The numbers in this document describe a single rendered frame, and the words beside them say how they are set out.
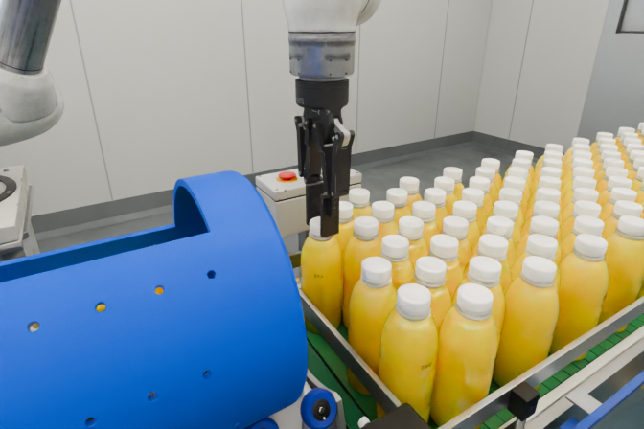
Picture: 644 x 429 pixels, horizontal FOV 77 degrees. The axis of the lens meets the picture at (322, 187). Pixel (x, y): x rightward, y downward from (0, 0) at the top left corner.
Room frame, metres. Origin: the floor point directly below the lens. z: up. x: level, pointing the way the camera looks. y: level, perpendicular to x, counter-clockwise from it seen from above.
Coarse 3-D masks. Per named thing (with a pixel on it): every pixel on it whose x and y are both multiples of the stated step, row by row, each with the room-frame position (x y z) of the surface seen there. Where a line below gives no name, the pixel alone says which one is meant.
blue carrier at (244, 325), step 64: (192, 192) 0.38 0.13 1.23; (256, 192) 0.38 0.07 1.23; (64, 256) 0.43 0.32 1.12; (128, 256) 0.29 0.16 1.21; (192, 256) 0.30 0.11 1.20; (256, 256) 0.32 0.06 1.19; (0, 320) 0.23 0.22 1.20; (64, 320) 0.24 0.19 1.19; (128, 320) 0.25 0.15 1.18; (192, 320) 0.27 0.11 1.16; (256, 320) 0.28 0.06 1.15; (0, 384) 0.20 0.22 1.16; (64, 384) 0.21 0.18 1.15; (128, 384) 0.23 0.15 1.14; (192, 384) 0.25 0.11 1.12; (256, 384) 0.27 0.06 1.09
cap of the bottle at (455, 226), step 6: (450, 216) 0.59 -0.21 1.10; (456, 216) 0.59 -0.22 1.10; (444, 222) 0.58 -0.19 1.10; (450, 222) 0.57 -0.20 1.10; (456, 222) 0.57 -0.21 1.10; (462, 222) 0.57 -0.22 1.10; (468, 222) 0.57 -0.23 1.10; (444, 228) 0.57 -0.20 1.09; (450, 228) 0.56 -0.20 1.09; (456, 228) 0.56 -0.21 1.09; (462, 228) 0.56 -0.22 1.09; (450, 234) 0.56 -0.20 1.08; (456, 234) 0.56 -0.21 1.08; (462, 234) 0.56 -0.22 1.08
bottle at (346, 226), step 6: (342, 222) 0.62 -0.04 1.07; (348, 222) 0.63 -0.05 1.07; (354, 222) 0.63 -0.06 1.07; (342, 228) 0.62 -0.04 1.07; (348, 228) 0.62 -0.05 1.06; (336, 234) 0.61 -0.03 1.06; (342, 234) 0.61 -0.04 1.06; (348, 234) 0.61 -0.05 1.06; (342, 240) 0.61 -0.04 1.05; (348, 240) 0.61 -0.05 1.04; (342, 246) 0.60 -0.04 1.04; (342, 252) 0.60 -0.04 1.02; (342, 270) 0.60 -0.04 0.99; (342, 276) 0.60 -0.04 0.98; (342, 282) 0.60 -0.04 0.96; (342, 288) 0.60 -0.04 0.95; (342, 294) 0.60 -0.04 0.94; (342, 300) 0.60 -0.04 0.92
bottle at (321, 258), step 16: (320, 240) 0.56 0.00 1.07; (336, 240) 0.57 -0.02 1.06; (304, 256) 0.56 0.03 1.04; (320, 256) 0.55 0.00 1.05; (336, 256) 0.56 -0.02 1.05; (304, 272) 0.56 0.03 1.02; (320, 272) 0.54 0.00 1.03; (336, 272) 0.55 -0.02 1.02; (304, 288) 0.56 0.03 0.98; (320, 288) 0.54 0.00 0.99; (336, 288) 0.55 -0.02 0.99; (320, 304) 0.54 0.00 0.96; (336, 304) 0.55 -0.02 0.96; (336, 320) 0.55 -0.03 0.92
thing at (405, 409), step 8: (400, 408) 0.32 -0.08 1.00; (408, 408) 0.32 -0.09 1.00; (384, 416) 0.31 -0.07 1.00; (392, 416) 0.31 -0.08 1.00; (400, 416) 0.31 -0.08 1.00; (408, 416) 0.31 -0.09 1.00; (416, 416) 0.31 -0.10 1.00; (360, 424) 0.31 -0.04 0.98; (368, 424) 0.30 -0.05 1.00; (376, 424) 0.30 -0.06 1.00; (384, 424) 0.30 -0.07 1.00; (392, 424) 0.30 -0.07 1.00; (400, 424) 0.30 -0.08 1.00; (408, 424) 0.30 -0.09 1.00; (416, 424) 0.30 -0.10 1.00; (424, 424) 0.30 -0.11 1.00
